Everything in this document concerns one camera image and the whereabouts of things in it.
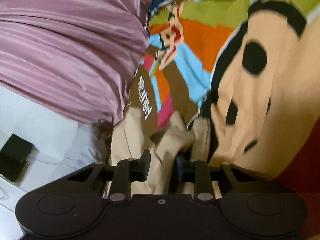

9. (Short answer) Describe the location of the black wall box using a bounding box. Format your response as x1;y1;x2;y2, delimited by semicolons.
0;134;33;182

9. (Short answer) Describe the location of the grey pillow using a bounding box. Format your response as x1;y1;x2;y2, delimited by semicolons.
48;123;111;183

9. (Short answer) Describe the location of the tan Champion jacket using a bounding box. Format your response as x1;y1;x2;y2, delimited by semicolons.
110;107;211;194

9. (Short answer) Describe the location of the brown patterned bed sheet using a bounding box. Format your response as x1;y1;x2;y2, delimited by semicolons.
126;0;319;178

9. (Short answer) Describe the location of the pink curtain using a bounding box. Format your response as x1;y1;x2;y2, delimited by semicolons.
1;0;151;125

